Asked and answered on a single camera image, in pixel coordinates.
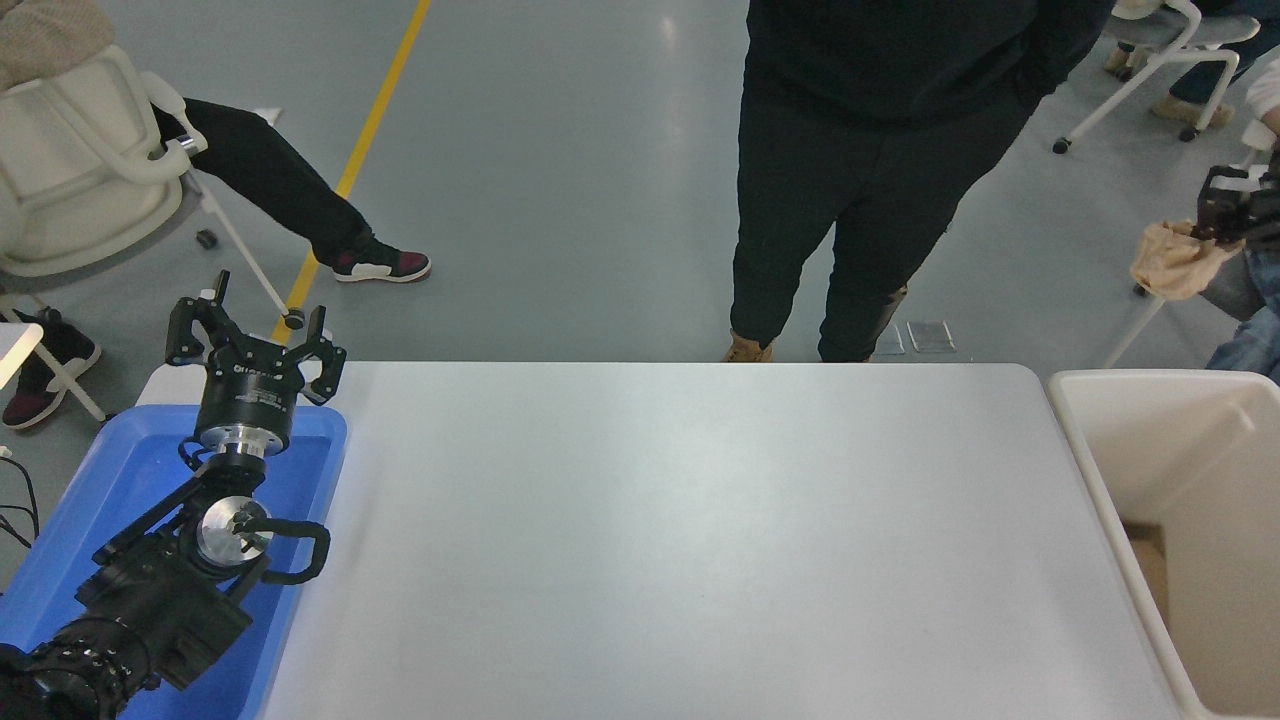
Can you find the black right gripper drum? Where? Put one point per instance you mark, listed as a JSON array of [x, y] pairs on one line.
[[1268, 215]]

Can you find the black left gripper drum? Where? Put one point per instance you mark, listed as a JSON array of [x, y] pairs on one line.
[[250, 392]]

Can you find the tan paper ball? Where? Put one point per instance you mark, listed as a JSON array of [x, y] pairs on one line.
[[1175, 265]]

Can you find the white-framed grey-seat chair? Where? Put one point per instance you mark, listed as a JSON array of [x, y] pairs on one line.
[[1235, 290], [1180, 25]]

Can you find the seated person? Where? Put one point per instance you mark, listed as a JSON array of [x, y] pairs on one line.
[[1262, 350], [1195, 85], [270, 180]]

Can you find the blue plastic tray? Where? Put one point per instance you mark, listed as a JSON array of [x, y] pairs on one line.
[[110, 480]]

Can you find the white office chair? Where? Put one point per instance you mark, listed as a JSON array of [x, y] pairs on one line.
[[70, 150]]

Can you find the large pale plastic bin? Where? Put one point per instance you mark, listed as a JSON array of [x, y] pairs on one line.
[[1150, 450]]

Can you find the clear floor outlet cover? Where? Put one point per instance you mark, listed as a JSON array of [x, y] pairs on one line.
[[892, 340], [932, 337]]

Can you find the standing person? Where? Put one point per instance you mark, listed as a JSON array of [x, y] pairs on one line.
[[880, 120]]

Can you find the brown cardboard piece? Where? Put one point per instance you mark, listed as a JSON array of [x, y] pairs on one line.
[[1148, 570]]

